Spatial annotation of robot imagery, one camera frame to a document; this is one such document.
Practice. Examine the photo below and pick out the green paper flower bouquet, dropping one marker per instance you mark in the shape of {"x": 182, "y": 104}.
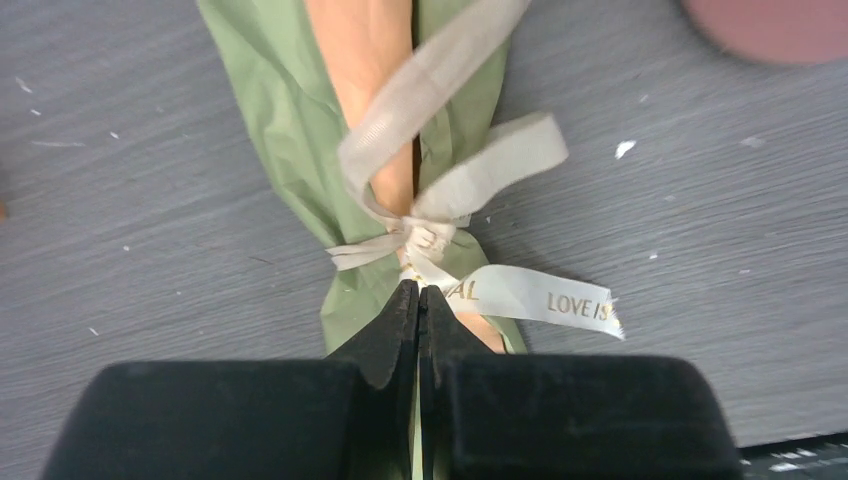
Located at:
{"x": 294, "y": 120}

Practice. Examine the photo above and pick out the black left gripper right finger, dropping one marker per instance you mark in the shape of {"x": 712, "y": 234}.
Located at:
{"x": 499, "y": 416}

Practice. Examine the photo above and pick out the beige printed ribbon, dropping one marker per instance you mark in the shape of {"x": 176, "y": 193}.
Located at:
{"x": 514, "y": 150}

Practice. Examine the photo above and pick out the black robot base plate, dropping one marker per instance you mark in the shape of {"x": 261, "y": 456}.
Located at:
{"x": 820, "y": 457}

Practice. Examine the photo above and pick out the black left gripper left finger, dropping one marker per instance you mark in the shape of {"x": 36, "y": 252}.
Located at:
{"x": 346, "y": 416}

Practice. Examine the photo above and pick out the pink cylindrical vase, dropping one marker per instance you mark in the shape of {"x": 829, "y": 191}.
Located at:
{"x": 784, "y": 32}

